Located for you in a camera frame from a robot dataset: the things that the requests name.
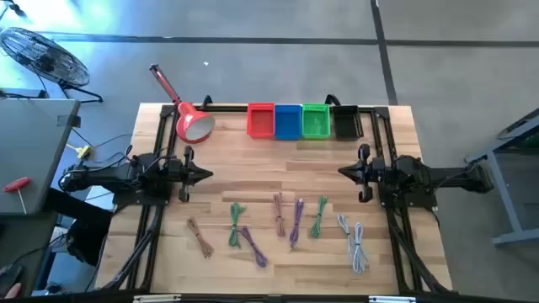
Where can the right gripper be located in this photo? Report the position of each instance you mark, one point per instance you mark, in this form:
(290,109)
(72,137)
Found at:
(370,172)

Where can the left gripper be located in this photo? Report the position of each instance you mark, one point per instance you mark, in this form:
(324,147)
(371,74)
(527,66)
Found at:
(181,172)

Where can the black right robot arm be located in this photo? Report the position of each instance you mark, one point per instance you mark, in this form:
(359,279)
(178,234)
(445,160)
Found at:
(446,177)

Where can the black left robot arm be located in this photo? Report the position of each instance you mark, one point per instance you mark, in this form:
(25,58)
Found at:
(113,174)

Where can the black plastic basket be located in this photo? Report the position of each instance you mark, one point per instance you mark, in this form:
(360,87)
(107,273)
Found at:
(347,122)

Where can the red desk lamp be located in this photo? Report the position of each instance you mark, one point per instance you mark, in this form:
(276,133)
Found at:
(189,115)

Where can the green plastic basket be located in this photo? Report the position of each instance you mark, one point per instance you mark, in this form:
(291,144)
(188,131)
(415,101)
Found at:
(316,123)

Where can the red plastic basket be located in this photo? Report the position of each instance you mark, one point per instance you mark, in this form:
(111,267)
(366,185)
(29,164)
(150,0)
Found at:
(261,122)

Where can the blue plastic basket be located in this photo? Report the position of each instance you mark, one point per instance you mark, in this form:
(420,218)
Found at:
(288,122)

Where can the yellow plug connector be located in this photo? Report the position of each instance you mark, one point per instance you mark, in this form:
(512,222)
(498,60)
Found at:
(85,151)

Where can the grey side table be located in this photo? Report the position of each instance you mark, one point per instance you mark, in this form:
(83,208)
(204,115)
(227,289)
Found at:
(29,143)

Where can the grey metal bench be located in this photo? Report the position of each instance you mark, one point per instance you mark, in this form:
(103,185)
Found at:
(518,237)

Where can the black floor fan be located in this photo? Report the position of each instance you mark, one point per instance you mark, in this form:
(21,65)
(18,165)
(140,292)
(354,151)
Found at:
(44,56)

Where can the person's hand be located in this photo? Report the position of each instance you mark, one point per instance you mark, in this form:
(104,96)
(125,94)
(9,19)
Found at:
(12,291)

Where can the black stand foot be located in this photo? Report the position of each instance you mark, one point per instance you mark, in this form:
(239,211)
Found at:
(12,7)

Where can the black aluminium table frame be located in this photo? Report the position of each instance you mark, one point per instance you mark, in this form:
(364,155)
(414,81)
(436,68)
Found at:
(382,113)

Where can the silver metal bracket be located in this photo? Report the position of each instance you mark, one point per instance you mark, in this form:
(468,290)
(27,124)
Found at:
(391,299)
(156,298)

